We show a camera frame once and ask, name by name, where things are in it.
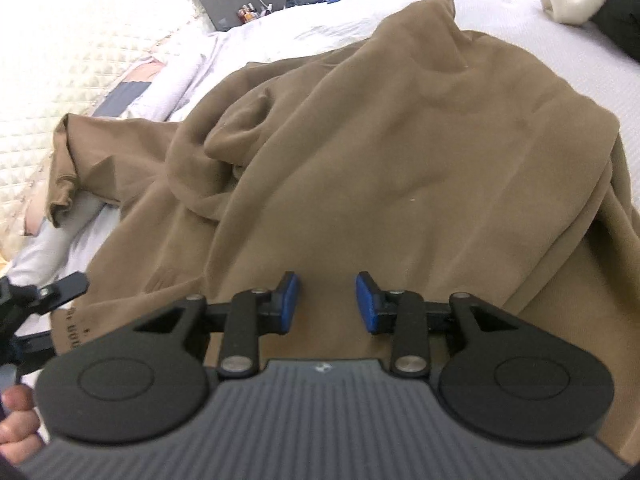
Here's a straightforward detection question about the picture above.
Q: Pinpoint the grey pillow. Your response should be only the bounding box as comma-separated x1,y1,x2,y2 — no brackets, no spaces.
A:
127,30,226,123

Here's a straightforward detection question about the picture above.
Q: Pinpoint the person's left hand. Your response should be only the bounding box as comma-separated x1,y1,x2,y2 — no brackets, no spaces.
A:
0,385,44,465

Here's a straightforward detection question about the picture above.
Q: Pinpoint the patchwork pillow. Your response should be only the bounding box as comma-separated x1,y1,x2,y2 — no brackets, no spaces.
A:
92,57,166,120

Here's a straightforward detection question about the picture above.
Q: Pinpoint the brown sweatshirt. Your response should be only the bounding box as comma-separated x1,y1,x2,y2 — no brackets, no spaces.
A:
47,0,640,466

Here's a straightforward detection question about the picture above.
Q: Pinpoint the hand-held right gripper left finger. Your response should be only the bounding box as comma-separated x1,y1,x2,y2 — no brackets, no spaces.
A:
132,271,302,378

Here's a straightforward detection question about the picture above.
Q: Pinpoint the cream quilted headboard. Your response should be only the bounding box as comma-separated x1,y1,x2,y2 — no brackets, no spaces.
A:
0,0,211,246

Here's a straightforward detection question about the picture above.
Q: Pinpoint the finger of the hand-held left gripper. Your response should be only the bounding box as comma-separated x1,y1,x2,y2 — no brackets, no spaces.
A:
0,330,56,376
0,272,91,333

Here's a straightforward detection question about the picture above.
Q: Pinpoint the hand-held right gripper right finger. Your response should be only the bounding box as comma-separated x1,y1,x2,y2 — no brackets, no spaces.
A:
354,271,521,378

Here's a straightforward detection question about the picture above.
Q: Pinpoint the black garment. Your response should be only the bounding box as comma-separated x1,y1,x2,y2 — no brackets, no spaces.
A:
587,0,640,63

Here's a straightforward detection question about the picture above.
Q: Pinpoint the group of small bottles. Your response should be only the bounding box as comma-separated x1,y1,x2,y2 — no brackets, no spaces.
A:
235,2,275,26

